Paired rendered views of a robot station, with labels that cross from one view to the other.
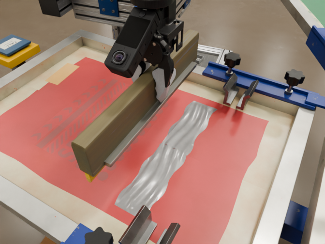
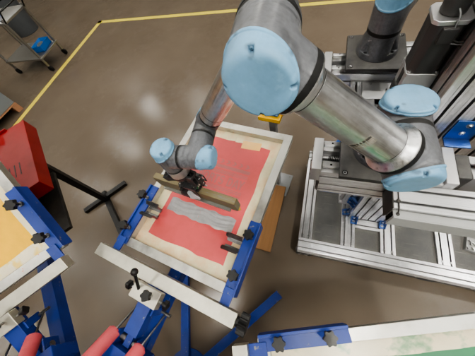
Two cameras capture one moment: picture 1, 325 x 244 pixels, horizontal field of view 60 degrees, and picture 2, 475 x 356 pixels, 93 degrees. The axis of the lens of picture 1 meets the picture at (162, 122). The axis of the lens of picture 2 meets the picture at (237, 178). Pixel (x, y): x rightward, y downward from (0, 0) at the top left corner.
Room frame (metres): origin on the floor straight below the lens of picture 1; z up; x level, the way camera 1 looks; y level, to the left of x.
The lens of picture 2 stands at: (0.75, -0.41, 1.93)
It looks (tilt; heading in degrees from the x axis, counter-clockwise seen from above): 60 degrees down; 104
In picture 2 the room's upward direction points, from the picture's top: 23 degrees counter-clockwise
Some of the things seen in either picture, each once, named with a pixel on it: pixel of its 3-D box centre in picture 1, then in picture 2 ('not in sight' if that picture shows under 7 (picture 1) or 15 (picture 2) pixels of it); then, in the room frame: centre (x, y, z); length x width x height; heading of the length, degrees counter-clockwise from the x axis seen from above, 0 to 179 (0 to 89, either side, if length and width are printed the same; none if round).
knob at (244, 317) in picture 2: not in sight; (239, 322); (0.57, -0.47, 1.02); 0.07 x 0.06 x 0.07; 60
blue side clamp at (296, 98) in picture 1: (255, 91); (244, 257); (0.60, -0.25, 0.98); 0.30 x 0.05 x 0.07; 60
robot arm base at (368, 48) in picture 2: not in sight; (380, 38); (1.30, 0.43, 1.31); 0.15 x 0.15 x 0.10
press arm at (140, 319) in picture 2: not in sight; (145, 309); (0.20, -0.40, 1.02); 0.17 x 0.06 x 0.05; 60
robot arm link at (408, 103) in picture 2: not in sight; (401, 116); (1.12, -0.04, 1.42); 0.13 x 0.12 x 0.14; 74
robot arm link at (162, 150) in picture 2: not in sight; (168, 156); (0.47, 0.02, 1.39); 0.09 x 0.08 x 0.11; 164
